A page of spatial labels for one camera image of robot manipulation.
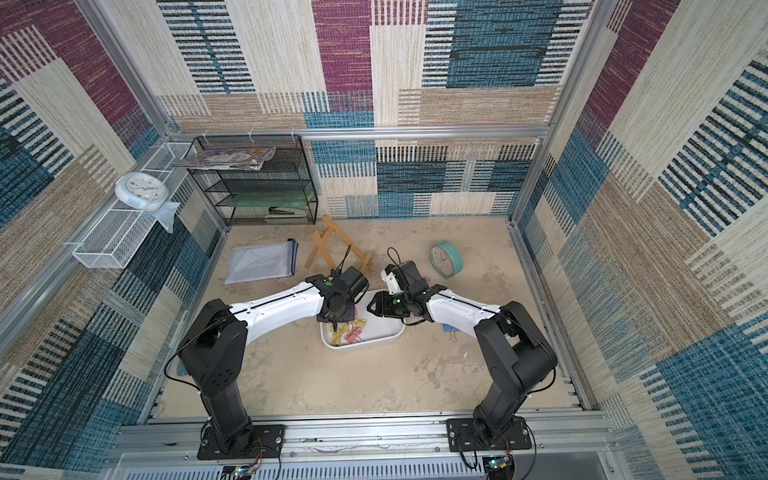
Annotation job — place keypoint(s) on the blue binder clip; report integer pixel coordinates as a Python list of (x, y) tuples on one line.
[(452, 332)]

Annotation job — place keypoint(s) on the black mesh shelf rack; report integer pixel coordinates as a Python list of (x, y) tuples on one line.
[(289, 170)]

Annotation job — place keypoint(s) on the black stapler on shelf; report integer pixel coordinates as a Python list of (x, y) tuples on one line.
[(286, 212)]

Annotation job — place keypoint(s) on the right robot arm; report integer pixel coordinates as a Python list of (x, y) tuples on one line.
[(517, 354)]

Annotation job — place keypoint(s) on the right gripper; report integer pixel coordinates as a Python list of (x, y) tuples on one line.
[(389, 303)]

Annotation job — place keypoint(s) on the white wire mesh basket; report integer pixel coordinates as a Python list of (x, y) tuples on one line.
[(116, 235)]

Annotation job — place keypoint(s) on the magazine on shelf top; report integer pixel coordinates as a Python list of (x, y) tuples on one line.
[(227, 159)]

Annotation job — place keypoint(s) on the green round alarm clock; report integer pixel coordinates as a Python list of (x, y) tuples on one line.
[(446, 259)]

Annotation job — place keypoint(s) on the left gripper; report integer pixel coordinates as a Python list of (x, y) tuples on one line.
[(349, 317)]

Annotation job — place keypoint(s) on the green folder on shelf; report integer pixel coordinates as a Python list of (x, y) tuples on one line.
[(288, 199)]

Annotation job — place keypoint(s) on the white round wall clock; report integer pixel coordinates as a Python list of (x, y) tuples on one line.
[(141, 191)]

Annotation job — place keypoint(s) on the wooden easel stand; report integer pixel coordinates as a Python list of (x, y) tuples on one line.
[(326, 245)]

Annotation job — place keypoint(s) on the white plastic storage box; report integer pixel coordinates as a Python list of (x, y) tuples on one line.
[(365, 331)]

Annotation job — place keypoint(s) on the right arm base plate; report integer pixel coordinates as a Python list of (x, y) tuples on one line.
[(468, 434)]

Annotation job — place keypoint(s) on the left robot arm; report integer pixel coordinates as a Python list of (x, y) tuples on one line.
[(213, 348)]

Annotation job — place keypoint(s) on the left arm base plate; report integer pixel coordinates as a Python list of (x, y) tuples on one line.
[(253, 441)]

